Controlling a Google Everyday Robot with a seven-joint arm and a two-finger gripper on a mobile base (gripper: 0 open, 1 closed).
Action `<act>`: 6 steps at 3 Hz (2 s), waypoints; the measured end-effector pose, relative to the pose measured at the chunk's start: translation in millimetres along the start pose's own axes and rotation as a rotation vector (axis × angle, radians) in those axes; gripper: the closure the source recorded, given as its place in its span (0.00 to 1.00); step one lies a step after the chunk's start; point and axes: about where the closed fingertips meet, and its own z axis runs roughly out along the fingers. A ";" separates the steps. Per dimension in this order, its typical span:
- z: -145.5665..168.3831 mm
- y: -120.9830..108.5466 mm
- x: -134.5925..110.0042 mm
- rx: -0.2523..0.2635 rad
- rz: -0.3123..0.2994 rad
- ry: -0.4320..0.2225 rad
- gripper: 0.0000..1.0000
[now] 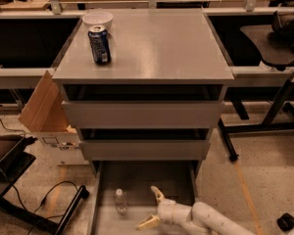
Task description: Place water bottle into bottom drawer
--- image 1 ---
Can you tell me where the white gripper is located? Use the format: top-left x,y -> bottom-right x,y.
136,186 -> 192,230

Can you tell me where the clear plastic water bottle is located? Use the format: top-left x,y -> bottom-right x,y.
114,188 -> 127,214

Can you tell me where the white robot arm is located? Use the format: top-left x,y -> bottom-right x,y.
136,186 -> 256,235

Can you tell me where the open bottom grey drawer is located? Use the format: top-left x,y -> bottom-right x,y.
87,161 -> 197,235

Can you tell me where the middle grey drawer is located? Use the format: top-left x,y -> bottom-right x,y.
79,128 -> 210,161

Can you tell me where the top grey drawer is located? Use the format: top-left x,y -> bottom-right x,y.
63,84 -> 223,128

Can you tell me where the grey drawer cabinet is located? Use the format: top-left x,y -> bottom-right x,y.
52,7 -> 235,178

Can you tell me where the black table leg right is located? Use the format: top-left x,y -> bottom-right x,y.
218,79 -> 294,162

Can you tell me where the cardboard box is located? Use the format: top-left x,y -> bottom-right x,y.
18,71 -> 88,165

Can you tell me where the black table stand left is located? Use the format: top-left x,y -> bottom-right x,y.
0,141 -> 95,235

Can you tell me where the blue soda can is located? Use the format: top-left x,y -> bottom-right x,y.
88,24 -> 111,65

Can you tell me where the white bowl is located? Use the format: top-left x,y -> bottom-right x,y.
82,11 -> 114,30

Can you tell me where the black office chair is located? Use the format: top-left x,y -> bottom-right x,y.
240,11 -> 294,71

